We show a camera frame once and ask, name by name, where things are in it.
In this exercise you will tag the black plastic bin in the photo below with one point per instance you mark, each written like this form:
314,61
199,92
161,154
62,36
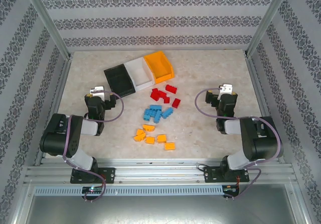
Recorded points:
120,79

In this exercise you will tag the red lego brick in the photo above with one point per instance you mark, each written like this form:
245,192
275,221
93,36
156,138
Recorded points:
166,100
171,89
154,94
176,103
162,94

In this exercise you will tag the white plastic bin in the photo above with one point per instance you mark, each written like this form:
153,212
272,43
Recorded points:
140,73

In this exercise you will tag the blue lego brick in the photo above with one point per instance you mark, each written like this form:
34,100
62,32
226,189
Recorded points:
167,113
155,107
158,117
149,115

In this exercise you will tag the yellow plastic bin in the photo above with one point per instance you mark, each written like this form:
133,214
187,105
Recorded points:
159,67

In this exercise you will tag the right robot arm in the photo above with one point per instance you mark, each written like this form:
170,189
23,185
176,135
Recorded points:
263,141

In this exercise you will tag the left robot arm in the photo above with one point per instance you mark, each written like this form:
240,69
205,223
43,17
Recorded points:
60,136

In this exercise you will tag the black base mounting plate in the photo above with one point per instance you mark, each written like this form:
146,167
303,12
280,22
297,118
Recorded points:
210,175
109,175

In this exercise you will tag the small controller board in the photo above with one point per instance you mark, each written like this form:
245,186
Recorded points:
92,189
231,188

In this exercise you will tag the grey metal sheet panel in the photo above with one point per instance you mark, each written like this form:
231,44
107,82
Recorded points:
160,210

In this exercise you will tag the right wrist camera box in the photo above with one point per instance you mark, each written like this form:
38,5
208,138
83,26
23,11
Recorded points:
225,88

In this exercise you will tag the aluminium side rail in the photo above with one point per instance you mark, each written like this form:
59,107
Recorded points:
260,101
56,103

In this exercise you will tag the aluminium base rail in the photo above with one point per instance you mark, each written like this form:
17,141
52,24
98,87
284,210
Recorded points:
160,171

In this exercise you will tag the aluminium frame post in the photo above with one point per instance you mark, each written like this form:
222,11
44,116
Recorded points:
268,18
45,15

